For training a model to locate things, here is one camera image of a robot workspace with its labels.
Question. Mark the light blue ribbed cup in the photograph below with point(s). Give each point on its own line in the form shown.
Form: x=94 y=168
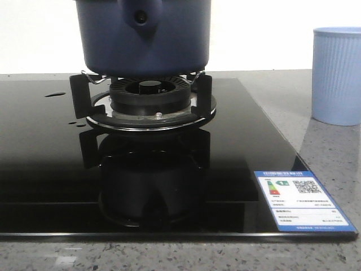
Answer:
x=336 y=75

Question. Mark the black pot support grate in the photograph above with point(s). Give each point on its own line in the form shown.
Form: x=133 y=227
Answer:
x=91 y=100

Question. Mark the dark blue pot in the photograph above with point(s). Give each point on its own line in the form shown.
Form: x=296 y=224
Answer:
x=144 y=38

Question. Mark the black round gas burner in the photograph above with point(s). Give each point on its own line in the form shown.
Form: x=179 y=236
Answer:
x=147 y=96

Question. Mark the black glass gas stove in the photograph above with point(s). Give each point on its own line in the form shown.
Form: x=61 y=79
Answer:
x=62 y=179

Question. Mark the blue white energy label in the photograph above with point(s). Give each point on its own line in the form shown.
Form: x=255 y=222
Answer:
x=299 y=203

